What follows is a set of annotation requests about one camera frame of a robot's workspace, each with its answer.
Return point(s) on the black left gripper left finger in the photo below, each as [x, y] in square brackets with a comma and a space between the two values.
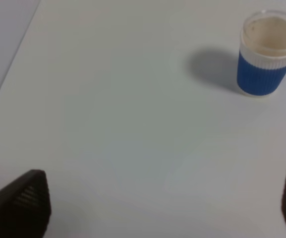
[25, 206]

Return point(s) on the blue sleeved clear cup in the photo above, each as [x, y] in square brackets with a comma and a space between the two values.
[262, 53]

